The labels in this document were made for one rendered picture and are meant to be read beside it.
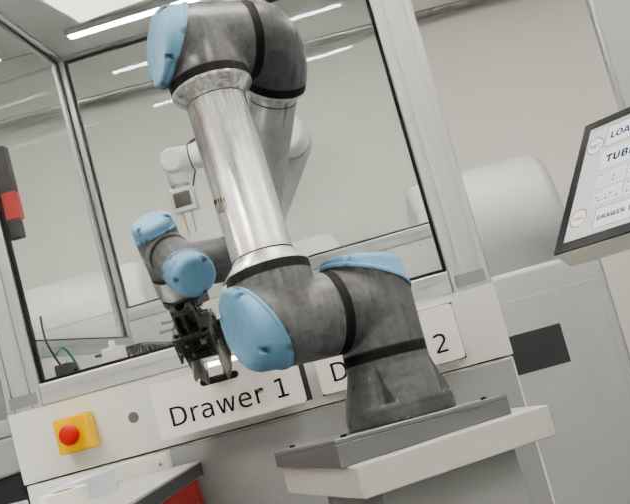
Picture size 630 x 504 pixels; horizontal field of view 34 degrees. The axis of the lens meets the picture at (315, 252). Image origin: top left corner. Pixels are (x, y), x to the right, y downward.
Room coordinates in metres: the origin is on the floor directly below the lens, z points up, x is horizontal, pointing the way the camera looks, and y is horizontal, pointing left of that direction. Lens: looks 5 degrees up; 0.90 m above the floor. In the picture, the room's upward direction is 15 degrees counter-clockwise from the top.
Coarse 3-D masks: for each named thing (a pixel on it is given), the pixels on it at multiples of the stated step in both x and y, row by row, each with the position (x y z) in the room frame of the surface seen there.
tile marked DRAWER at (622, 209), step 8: (624, 200) 1.84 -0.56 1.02; (600, 208) 1.88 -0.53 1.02; (608, 208) 1.86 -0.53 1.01; (616, 208) 1.84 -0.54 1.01; (624, 208) 1.83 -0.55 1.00; (600, 216) 1.87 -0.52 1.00; (608, 216) 1.85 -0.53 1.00; (616, 216) 1.83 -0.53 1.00; (624, 216) 1.82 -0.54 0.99; (592, 224) 1.88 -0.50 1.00; (600, 224) 1.86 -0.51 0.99; (608, 224) 1.84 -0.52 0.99
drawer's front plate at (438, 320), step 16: (448, 304) 2.02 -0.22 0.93; (432, 320) 2.02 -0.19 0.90; (448, 320) 2.02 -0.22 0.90; (432, 336) 2.02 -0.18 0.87; (448, 336) 2.02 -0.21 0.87; (432, 352) 2.02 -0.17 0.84; (448, 352) 2.02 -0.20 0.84; (464, 352) 2.02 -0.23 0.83; (320, 368) 2.04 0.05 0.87; (336, 368) 2.04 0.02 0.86; (320, 384) 2.04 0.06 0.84; (336, 384) 2.04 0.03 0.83
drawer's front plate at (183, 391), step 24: (168, 384) 1.99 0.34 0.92; (192, 384) 1.99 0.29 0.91; (216, 384) 1.98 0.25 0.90; (240, 384) 1.98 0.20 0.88; (264, 384) 1.98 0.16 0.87; (288, 384) 1.97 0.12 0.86; (168, 408) 1.99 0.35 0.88; (192, 408) 1.99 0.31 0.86; (216, 408) 1.98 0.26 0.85; (240, 408) 1.98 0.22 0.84; (264, 408) 1.98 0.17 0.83; (168, 432) 1.99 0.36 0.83; (192, 432) 1.99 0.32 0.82
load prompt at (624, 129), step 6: (624, 120) 1.95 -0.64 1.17; (612, 126) 1.97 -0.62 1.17; (618, 126) 1.96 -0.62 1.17; (624, 126) 1.94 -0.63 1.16; (612, 132) 1.96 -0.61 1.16; (618, 132) 1.95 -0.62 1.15; (624, 132) 1.93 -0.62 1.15; (606, 138) 1.97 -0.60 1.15; (612, 138) 1.95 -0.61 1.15; (618, 138) 1.94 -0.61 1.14; (624, 138) 1.92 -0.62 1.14; (606, 144) 1.96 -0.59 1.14
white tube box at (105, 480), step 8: (104, 472) 1.86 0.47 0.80; (112, 472) 1.89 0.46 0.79; (72, 480) 1.91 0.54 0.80; (80, 480) 1.86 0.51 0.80; (88, 480) 1.81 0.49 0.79; (96, 480) 1.84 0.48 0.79; (104, 480) 1.86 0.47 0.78; (112, 480) 1.88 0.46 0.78; (48, 488) 1.84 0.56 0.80; (56, 488) 1.79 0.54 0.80; (64, 488) 1.78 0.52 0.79; (88, 488) 1.81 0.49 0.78; (96, 488) 1.83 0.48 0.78; (104, 488) 1.85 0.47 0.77; (112, 488) 1.88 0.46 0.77; (40, 496) 1.80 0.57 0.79; (96, 496) 1.83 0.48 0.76
